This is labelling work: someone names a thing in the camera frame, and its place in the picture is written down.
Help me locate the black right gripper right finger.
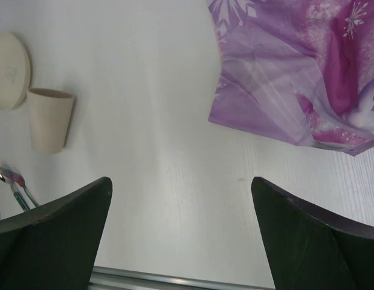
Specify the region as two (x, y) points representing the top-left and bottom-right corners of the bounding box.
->
(251, 177), (374, 289)

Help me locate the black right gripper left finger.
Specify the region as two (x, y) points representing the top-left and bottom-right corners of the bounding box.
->
(0, 177), (112, 289)

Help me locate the cream beige cup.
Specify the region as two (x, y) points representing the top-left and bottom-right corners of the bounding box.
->
(27, 88), (75, 155)

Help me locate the purple Elsa placemat cloth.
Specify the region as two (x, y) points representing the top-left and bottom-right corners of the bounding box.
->
(207, 1), (374, 156)

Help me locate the cream round plate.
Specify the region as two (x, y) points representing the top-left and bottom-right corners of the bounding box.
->
(0, 32), (31, 111)

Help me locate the aluminium front rail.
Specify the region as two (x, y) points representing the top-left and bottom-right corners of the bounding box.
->
(92, 266), (266, 289)

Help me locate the pink fork patterned handle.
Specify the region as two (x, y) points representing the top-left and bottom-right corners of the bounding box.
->
(13, 173), (39, 207)

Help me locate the silver spoon green handle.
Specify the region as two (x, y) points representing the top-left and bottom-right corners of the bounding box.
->
(0, 166), (30, 212)

